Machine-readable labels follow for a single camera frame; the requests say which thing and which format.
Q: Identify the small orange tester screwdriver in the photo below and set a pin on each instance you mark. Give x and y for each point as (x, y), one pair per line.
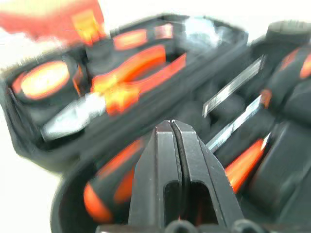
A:
(245, 162)

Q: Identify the orange black tape measure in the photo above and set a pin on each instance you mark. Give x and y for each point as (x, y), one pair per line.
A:
(43, 80)

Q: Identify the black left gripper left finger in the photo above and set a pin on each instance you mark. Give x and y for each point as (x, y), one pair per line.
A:
(158, 170)

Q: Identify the black plastic tool case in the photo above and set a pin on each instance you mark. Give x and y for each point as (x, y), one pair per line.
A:
(194, 80)

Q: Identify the orange utility knife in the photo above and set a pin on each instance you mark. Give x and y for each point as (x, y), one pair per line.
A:
(131, 38)

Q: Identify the red orange rectangular block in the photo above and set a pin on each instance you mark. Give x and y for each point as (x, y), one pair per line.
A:
(48, 17)

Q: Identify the black electrical tape roll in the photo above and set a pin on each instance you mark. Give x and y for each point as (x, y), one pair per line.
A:
(289, 30)

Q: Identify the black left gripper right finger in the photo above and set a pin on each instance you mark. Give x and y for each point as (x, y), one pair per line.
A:
(201, 170)

